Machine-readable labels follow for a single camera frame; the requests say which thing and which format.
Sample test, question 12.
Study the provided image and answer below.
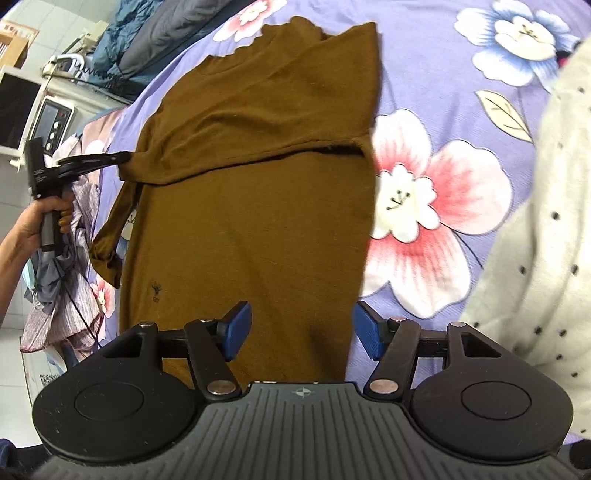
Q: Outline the white microwave oven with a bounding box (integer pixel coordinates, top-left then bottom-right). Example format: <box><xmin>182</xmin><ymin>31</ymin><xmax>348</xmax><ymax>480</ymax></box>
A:
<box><xmin>1</xmin><ymin>65</ymin><xmax>75</xmax><ymax>159</ymax></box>

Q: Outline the person's left forearm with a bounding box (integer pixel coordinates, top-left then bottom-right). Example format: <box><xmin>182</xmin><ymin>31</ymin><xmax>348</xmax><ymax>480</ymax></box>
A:
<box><xmin>0</xmin><ymin>231</ymin><xmax>31</xmax><ymax>321</ymax></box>

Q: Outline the dark grey pillow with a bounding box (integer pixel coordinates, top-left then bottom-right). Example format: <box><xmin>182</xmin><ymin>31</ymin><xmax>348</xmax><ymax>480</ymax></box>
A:
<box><xmin>118</xmin><ymin>0</ymin><xmax>229</xmax><ymax>75</ymax></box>

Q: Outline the blue crumpled blanket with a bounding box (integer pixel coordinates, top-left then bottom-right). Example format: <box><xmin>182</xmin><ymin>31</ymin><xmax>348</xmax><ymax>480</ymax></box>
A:
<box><xmin>87</xmin><ymin>0</ymin><xmax>163</xmax><ymax>86</ymax></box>

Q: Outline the purple floral bed sheet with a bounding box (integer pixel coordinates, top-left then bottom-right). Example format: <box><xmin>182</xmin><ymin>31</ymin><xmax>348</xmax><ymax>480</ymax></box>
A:
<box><xmin>110</xmin><ymin>1</ymin><xmax>590</xmax><ymax>329</ymax></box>

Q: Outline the brown long-sleeve shirt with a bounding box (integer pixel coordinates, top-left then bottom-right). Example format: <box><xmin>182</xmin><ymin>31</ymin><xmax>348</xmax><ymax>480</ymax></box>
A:
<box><xmin>89</xmin><ymin>17</ymin><xmax>380</xmax><ymax>383</ymax></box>

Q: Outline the person's left hand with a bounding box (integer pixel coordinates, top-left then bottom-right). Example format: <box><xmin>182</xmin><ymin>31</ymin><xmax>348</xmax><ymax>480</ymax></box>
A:
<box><xmin>1</xmin><ymin>195</ymin><xmax>73</xmax><ymax>261</ymax></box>

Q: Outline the grey striped cloth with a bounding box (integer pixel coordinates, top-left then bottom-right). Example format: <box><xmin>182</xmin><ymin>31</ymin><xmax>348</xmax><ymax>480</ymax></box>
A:
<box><xmin>20</xmin><ymin>178</ymin><xmax>103</xmax><ymax>353</ymax></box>

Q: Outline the cream polka dot garment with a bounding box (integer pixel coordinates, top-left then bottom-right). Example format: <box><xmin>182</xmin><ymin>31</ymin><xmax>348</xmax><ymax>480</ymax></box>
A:
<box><xmin>461</xmin><ymin>40</ymin><xmax>590</xmax><ymax>438</ymax></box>

